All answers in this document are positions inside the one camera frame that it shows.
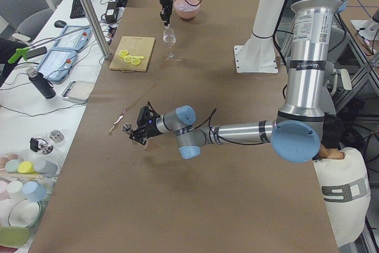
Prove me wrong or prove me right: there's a blue plastic cup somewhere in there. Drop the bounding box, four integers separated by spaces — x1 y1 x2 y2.
22 181 47 202

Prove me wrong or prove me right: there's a clear wine glass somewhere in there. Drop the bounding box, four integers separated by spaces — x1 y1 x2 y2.
163 28 176 60

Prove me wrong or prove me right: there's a grey chair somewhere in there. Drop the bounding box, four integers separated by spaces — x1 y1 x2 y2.
1 0 54 40

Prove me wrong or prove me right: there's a white plastic cup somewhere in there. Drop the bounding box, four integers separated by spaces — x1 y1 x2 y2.
7 180 25 201

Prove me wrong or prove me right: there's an upper teach pendant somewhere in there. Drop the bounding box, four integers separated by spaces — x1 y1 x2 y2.
53 25 92 52

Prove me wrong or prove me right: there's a grey plastic cup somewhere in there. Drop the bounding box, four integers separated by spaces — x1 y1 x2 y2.
33 159 58 178

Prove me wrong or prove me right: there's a lower teach pendant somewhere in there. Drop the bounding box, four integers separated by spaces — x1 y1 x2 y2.
37 49 77 84

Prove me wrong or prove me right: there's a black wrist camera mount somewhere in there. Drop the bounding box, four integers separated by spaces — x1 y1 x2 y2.
136 101 160 127

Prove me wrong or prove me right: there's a seated person white shirt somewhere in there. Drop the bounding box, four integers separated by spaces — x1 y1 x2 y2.
313 113 371 248

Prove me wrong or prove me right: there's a lemon slice far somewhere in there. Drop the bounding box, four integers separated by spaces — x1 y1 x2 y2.
118 50 129 58

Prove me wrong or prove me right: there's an aluminium frame post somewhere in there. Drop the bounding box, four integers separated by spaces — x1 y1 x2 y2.
80 0 110 59

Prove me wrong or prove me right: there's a black water bottle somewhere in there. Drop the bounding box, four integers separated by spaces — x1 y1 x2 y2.
26 68 56 99

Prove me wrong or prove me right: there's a white green-rimmed plate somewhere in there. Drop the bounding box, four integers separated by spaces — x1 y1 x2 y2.
8 199 42 228

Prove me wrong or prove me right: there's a black computer mouse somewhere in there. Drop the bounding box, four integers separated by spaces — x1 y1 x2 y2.
54 20 67 28

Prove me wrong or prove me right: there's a steel double jigger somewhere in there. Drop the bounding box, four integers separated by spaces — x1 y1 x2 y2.
121 123 147 148

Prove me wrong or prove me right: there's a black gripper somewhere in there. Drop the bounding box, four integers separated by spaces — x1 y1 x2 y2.
129 121 161 145
159 0 173 26

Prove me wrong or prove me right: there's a green plastic cup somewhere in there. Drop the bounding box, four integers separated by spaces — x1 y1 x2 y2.
5 159 21 173

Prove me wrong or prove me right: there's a lemon slice middle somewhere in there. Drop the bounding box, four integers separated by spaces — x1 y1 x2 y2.
124 55 133 63

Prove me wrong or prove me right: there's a lemon slice near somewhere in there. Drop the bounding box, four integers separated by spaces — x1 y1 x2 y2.
131 59 141 66

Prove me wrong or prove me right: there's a white pedestal column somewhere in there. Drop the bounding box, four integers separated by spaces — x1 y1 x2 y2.
234 0 285 73

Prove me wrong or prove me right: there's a bamboo cutting board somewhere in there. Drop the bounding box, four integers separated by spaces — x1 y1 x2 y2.
109 36 155 72

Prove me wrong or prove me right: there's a teach pendant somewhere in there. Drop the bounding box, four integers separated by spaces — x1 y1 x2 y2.
37 49 77 84
53 25 92 52

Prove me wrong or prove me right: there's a lemon slice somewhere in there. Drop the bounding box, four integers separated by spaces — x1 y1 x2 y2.
131 59 141 66
118 50 129 58
124 55 133 63

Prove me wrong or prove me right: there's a black keyboard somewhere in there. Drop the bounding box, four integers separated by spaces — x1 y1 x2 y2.
69 0 86 19

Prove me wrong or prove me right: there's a pink bowl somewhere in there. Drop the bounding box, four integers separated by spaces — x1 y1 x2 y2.
174 0 200 20

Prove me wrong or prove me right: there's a yellow plastic cup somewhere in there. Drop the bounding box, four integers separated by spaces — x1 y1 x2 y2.
17 161 37 175

